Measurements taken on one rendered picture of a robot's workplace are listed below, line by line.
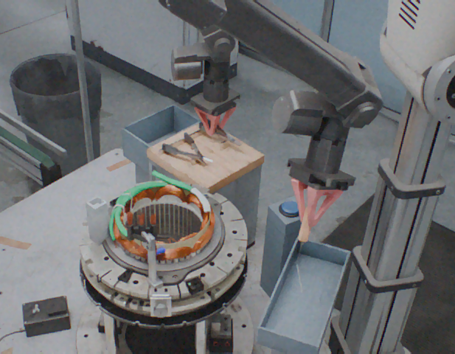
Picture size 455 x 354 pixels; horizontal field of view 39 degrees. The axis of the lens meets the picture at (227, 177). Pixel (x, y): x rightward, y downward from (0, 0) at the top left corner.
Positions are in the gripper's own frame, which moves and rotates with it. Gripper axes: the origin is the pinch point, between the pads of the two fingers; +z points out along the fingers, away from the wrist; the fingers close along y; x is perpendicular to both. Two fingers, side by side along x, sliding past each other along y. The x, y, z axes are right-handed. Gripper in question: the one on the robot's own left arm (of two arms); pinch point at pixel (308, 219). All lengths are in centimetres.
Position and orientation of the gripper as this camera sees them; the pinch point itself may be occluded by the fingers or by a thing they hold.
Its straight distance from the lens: 109.9
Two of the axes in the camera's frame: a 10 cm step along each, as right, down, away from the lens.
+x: 7.9, -0.2, 6.1
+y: 5.8, 3.4, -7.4
